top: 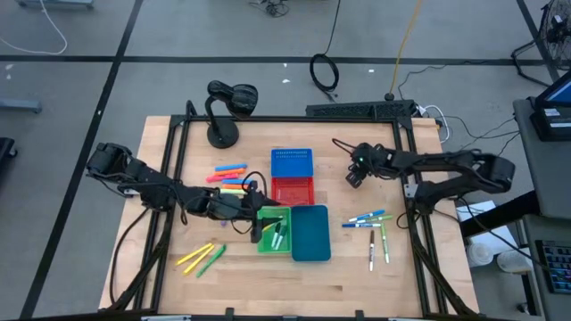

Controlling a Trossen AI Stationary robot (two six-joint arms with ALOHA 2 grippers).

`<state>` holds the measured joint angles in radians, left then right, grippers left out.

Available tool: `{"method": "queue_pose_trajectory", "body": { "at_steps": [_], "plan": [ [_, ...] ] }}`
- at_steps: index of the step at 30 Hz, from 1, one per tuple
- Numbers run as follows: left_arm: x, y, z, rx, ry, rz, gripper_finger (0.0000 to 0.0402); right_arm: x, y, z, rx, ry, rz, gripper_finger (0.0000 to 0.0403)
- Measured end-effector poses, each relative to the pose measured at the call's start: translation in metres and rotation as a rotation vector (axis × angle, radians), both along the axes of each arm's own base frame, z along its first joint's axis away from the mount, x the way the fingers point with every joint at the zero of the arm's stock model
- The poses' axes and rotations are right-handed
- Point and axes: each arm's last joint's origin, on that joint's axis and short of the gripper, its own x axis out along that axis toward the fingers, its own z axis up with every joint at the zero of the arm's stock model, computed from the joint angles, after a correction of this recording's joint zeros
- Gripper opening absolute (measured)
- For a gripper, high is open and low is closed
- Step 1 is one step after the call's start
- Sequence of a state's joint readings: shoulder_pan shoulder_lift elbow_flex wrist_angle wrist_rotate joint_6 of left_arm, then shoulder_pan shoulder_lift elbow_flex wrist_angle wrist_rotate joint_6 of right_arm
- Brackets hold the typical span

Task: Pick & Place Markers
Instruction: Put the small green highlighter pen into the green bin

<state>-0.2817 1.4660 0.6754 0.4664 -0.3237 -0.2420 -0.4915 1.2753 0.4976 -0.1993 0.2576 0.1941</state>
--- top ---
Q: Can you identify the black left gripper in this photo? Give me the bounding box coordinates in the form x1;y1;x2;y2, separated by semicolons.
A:
209;180;285;244

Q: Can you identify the pink highlighter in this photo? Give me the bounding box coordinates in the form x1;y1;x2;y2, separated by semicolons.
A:
205;173;240;184

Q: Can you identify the long green marker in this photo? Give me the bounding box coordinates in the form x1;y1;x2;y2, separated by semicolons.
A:
195;243;228;279

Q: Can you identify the black white dry-erase marker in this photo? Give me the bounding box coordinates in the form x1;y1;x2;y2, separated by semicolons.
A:
368;229;377;273

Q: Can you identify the red slotted plastic basket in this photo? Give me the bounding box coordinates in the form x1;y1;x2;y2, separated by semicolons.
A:
270;177;316;207

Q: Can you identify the green slotted plastic basket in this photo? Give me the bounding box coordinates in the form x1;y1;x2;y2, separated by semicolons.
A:
256;205;293;254

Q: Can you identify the teal plastic bin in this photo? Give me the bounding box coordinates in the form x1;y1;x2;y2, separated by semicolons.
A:
290;204;332;263

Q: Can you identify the blue slotted plastic basket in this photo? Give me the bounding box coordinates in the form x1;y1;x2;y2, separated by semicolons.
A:
270;148;315;178

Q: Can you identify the black perforated control box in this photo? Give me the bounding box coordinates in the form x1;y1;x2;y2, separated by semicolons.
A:
305;100;416;121

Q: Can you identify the black desk lamp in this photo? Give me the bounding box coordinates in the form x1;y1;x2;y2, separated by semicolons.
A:
204;79;260;150

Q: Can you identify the white paper sheet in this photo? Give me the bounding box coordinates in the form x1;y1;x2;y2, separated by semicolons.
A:
455;199;509;251

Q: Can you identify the black desk beam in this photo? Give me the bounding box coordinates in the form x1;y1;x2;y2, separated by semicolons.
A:
459;190;541;238

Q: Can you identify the white paper cup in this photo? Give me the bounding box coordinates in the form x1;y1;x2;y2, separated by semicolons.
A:
466;242;495;268

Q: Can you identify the white bowl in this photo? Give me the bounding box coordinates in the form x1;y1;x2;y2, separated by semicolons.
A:
496;249;533;274

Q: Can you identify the gray desk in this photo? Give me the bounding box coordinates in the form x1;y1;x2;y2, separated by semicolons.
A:
512;97;571;219

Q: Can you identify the black labelled device box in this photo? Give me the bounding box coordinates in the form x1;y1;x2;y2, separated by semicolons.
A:
529;104;571;143

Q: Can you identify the computer monitor blue screen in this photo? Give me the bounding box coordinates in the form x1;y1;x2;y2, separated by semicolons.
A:
534;70;571;109

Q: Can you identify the black keyboard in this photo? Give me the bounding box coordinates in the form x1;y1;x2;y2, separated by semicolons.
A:
534;239;571;295

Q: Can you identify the black floor fan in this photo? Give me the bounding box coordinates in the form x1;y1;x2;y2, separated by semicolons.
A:
510;0;571;88

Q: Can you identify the gray floor foot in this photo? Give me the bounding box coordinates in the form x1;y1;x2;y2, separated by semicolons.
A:
0;98;43;115

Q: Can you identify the black chair base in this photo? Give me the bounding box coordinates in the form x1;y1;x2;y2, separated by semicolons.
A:
0;136;19;162

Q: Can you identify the gray cart base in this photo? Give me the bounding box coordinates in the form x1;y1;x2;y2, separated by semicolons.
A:
15;0;95;10

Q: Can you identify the black looped camera cable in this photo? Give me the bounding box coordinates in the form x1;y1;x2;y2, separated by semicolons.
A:
240;170;269;197
331;137;358;155

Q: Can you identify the white power cable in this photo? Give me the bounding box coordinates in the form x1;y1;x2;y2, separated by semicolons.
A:
418;104;451;144

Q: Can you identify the black coiled cable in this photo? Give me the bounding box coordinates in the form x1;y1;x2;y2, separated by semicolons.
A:
309;0;343;103

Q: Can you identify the yellow hanging cable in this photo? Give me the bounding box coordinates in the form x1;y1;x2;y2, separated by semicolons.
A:
384;0;424;102

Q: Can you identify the black cable tangle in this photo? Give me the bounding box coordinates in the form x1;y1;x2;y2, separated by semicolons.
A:
248;0;291;19

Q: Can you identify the white floor cable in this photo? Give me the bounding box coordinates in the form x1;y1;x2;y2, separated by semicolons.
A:
0;0;69;57

